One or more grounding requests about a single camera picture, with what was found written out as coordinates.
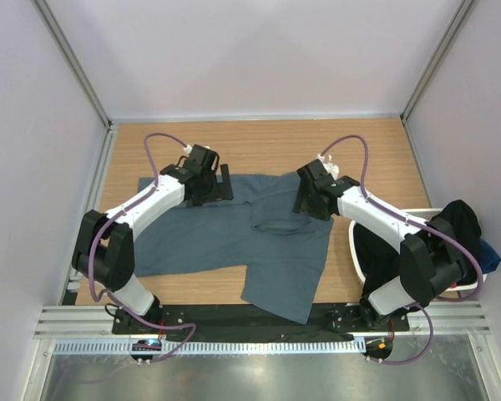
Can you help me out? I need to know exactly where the aluminium front frame rail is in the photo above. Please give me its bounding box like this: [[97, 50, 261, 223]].
[[34, 302, 489, 343]]

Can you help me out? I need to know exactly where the aluminium left frame rail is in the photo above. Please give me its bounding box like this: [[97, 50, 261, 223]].
[[31, 0, 111, 130]]

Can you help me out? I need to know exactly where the white laundry basket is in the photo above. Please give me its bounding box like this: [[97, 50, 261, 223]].
[[348, 208, 477, 292]]

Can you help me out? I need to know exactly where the white slotted cable duct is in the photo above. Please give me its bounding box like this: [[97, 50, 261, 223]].
[[53, 338, 366, 356]]

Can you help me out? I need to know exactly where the black t-shirt in basket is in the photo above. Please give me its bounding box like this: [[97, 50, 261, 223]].
[[356, 203, 476, 316]]

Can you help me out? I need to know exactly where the aluminium right frame rail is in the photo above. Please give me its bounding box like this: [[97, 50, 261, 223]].
[[401, 0, 478, 125]]

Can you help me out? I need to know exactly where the aluminium frame rail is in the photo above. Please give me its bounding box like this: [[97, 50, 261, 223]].
[[31, 0, 111, 130], [34, 302, 489, 343], [401, 0, 478, 125]]

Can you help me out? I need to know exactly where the blue garment in basket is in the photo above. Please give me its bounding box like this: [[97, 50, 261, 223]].
[[479, 239, 501, 274]]

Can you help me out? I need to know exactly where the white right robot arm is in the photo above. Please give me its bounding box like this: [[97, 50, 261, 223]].
[[293, 160, 483, 331]]

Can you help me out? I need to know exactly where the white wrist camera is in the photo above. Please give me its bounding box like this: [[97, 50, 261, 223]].
[[183, 145, 210, 155], [316, 154, 340, 180]]

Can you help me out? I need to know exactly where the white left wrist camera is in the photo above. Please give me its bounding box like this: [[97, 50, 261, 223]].
[[183, 145, 210, 155]]

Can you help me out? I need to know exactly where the teal blue t-shirt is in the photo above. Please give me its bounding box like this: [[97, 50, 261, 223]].
[[134, 172, 333, 324]]

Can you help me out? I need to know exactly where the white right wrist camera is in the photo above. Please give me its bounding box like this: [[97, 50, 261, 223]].
[[316, 154, 340, 180]]

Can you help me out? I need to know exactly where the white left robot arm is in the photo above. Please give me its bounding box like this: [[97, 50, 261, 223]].
[[72, 145, 233, 334]]

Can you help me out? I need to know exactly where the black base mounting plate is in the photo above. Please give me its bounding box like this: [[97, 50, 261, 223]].
[[112, 303, 410, 338]]

